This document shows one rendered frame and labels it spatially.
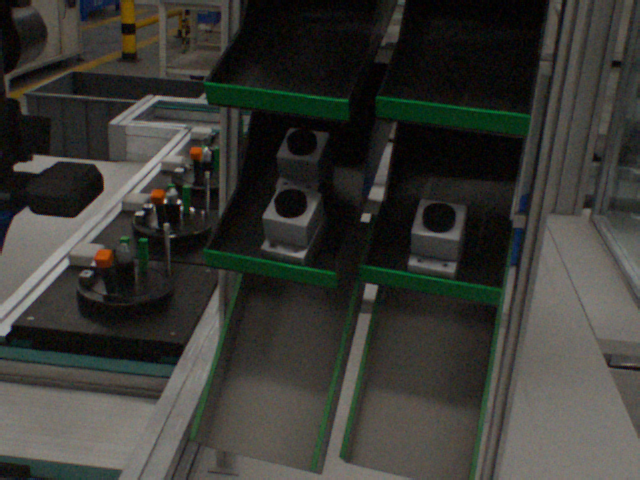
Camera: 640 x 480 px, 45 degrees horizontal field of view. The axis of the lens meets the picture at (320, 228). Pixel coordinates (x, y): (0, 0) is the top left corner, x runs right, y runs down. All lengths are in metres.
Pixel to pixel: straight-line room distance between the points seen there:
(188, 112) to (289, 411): 1.58
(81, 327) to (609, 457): 0.73
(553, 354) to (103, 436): 0.73
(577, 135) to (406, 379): 1.16
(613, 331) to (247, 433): 0.80
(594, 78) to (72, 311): 1.26
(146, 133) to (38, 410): 1.16
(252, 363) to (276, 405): 0.05
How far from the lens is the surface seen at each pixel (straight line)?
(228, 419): 0.85
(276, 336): 0.85
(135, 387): 1.06
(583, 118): 1.90
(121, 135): 2.11
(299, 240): 0.71
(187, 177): 1.61
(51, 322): 1.13
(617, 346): 1.44
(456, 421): 0.83
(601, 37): 1.87
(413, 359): 0.85
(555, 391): 1.25
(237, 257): 0.73
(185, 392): 0.98
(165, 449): 0.89
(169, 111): 2.33
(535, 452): 1.11
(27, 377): 1.11
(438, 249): 0.71
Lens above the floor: 1.52
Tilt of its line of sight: 23 degrees down
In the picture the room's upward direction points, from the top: 4 degrees clockwise
